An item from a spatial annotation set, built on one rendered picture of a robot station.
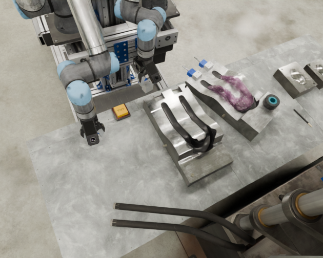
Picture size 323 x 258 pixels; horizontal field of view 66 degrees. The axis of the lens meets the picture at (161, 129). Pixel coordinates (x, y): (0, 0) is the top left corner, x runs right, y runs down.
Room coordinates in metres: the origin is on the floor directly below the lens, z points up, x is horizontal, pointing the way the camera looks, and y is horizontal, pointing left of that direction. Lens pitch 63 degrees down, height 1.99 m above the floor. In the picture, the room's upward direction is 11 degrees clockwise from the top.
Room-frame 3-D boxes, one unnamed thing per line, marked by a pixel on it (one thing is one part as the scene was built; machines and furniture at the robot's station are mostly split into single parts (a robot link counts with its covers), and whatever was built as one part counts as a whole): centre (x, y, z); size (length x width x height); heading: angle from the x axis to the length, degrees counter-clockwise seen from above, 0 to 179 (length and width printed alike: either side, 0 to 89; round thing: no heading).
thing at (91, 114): (0.45, 0.30, 1.17); 0.08 x 0.08 x 0.05
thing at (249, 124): (0.89, -0.36, 0.86); 0.50 x 0.26 x 0.11; 54
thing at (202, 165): (0.61, -0.13, 0.87); 0.50 x 0.26 x 0.14; 37
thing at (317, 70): (1.21, -0.94, 0.83); 0.17 x 0.13 x 0.06; 37
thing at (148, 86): (0.82, 0.15, 0.93); 0.13 x 0.05 x 0.05; 48
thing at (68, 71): (0.54, 0.35, 1.25); 0.11 x 0.11 x 0.08; 39
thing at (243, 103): (0.89, -0.36, 0.90); 0.26 x 0.18 x 0.08; 54
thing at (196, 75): (1.00, -0.11, 0.86); 0.13 x 0.05 x 0.05; 54
